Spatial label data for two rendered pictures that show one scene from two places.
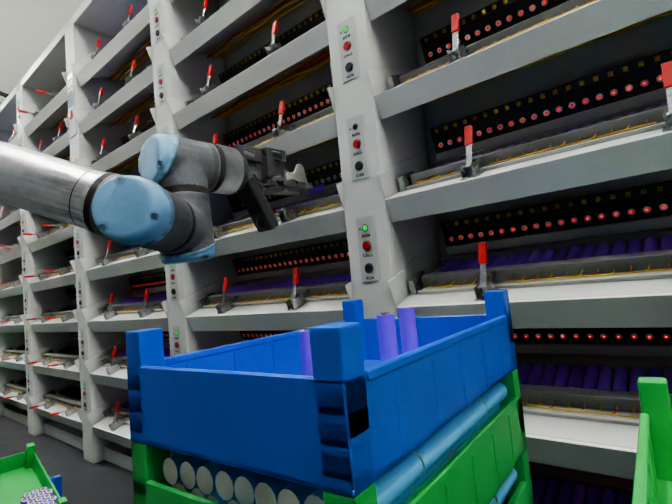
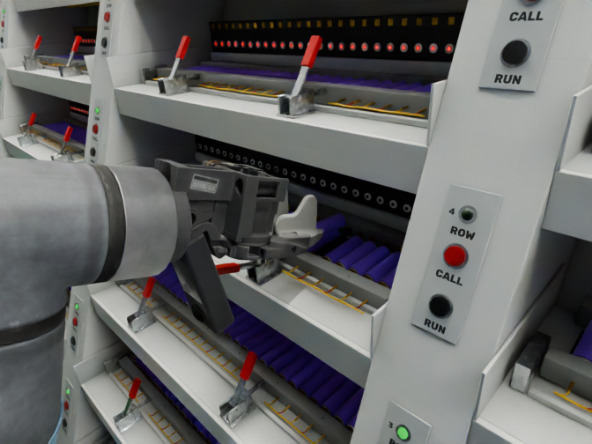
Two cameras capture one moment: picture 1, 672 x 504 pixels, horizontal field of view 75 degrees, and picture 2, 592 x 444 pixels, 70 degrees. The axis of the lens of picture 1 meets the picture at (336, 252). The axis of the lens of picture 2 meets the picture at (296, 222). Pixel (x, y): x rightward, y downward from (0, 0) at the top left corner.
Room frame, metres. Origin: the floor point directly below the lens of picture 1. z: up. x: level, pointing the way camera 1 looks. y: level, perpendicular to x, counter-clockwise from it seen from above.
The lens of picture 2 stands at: (0.49, 0.06, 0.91)
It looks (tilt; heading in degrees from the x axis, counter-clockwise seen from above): 12 degrees down; 1
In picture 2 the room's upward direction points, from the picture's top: 12 degrees clockwise
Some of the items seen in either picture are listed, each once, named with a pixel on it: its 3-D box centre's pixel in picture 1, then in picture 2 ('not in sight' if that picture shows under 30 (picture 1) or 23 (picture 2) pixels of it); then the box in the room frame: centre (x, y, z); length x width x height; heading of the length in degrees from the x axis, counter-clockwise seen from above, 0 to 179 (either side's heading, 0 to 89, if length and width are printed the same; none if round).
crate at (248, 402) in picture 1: (351, 352); not in sight; (0.39, -0.01, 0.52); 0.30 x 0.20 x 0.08; 144
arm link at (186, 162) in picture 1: (181, 165); (1, 230); (0.75, 0.26, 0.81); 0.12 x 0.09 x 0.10; 140
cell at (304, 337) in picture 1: (313, 368); not in sight; (0.35, 0.03, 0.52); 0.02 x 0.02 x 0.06
